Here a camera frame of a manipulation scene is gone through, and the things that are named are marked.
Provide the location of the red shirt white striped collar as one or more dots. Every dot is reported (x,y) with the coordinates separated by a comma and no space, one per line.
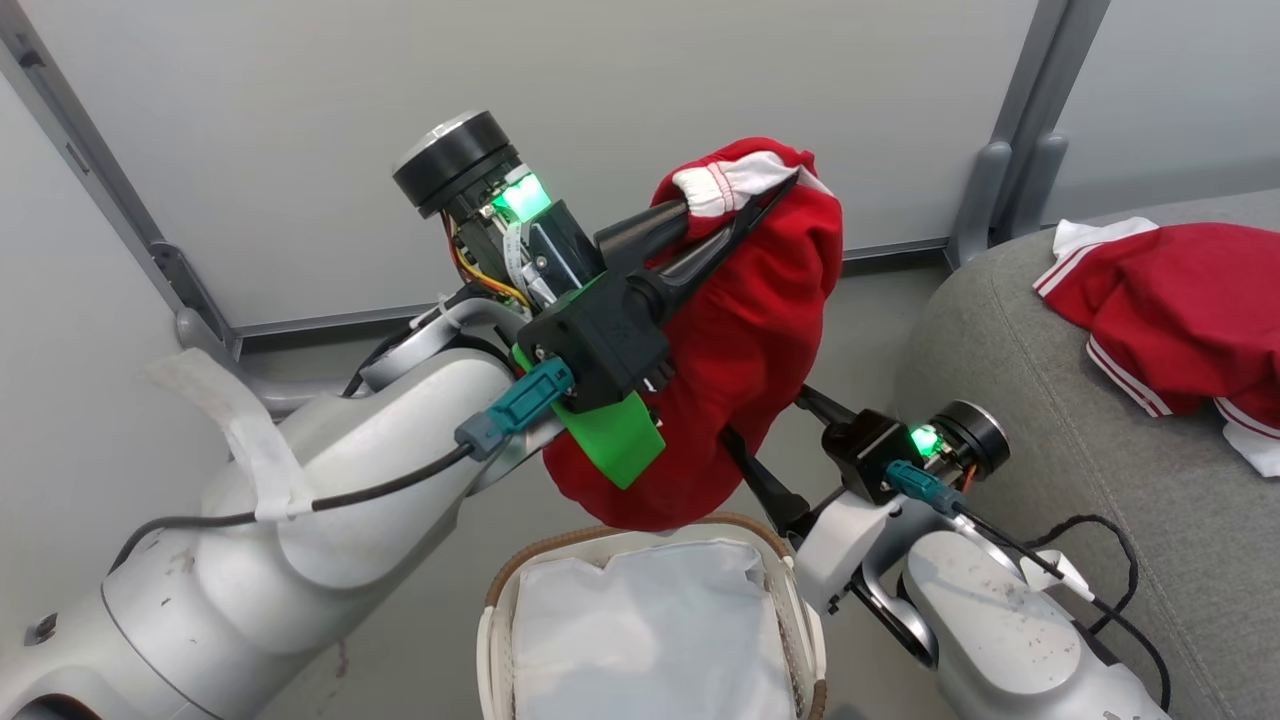
(1180,310)

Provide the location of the grey double partition post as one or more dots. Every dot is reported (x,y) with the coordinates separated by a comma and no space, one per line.
(1010,150)

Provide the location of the white laundry basket wicker rim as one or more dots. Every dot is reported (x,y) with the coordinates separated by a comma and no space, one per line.
(500,600)

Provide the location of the white basket liner cloth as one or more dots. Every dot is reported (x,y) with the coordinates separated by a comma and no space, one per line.
(650,630)

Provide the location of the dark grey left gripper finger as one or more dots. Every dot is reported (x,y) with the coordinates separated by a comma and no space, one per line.
(640,235)
(715,260)

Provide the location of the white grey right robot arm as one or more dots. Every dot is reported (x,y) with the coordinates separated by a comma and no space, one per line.
(1000,640)

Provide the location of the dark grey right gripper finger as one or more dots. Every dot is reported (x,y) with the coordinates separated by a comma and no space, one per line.
(820,410)
(770,495)

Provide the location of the red shorts white waistband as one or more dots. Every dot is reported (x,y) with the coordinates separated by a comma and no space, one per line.
(760,340)

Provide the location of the grey partition post with foot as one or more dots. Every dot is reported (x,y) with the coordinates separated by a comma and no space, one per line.
(110,190)

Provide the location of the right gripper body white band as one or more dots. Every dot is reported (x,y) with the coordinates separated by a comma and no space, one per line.
(865,455)

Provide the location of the grey fabric sofa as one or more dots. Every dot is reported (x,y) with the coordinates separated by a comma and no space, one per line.
(1050,420)

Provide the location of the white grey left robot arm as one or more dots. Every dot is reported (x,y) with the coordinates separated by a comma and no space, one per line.
(250,600)

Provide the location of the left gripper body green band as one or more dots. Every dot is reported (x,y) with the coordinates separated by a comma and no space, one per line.
(600,340)

